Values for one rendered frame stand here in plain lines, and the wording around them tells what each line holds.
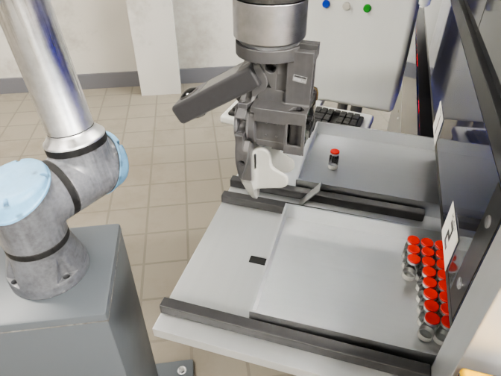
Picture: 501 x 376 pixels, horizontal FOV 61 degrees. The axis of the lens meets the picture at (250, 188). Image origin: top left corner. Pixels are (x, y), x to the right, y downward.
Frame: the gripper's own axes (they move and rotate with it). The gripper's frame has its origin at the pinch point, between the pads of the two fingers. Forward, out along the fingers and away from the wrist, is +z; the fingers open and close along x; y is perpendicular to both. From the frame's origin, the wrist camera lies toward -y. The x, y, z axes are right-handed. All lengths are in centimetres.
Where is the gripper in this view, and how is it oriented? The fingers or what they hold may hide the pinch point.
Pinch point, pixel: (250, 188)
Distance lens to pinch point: 57.0
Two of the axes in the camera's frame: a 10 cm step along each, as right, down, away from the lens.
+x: 2.8, -5.9, 7.6
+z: 0.0, 7.9, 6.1
